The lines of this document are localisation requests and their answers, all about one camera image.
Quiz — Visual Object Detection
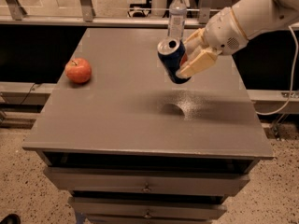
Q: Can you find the metal railing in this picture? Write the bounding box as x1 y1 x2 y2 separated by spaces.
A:
0 0 299 30

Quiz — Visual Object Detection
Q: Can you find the upper grey drawer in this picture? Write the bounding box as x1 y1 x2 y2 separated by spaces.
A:
44 167 249 196

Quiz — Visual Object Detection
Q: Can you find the black shoe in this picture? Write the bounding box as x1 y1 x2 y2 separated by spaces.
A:
0 214 21 224

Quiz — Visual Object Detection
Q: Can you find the red apple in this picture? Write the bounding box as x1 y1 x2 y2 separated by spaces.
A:
64 58 92 84

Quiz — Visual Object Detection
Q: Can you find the black cable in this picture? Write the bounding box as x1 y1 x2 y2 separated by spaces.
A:
19 83 43 105

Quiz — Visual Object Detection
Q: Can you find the white cable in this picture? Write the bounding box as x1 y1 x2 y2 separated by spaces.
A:
255 25 299 117

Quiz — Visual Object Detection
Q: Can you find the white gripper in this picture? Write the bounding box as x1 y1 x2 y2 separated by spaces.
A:
176 7 249 78

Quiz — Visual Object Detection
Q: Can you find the grey drawer cabinet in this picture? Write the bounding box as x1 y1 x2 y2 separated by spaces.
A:
23 28 273 224

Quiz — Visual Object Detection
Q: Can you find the clear plastic water bottle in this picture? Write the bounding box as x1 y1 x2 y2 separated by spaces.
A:
167 0 187 40

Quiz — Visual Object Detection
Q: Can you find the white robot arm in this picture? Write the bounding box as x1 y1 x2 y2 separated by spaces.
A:
176 0 299 78

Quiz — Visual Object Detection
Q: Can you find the lower grey drawer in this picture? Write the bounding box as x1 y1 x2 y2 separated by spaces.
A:
68 197 226 220

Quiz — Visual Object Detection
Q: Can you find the grey drawer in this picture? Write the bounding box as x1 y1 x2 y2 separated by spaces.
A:
44 167 249 196
68 197 226 220

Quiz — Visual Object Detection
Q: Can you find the blue pepsi can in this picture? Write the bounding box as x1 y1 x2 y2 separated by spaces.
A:
157 37 189 84

